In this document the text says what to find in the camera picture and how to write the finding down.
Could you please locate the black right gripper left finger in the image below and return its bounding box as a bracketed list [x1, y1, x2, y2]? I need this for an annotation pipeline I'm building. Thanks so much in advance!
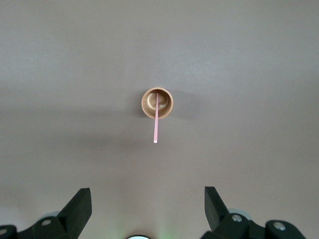
[18, 188, 92, 239]

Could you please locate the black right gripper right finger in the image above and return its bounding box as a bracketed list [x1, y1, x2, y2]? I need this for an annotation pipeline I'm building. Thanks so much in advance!
[200, 186, 269, 239]

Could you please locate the pink straw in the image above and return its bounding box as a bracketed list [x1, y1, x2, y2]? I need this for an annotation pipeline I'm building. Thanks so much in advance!
[153, 92, 160, 144]

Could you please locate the orange cylindrical cup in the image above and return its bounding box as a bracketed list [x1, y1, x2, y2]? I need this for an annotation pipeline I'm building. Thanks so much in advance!
[141, 87, 174, 120]

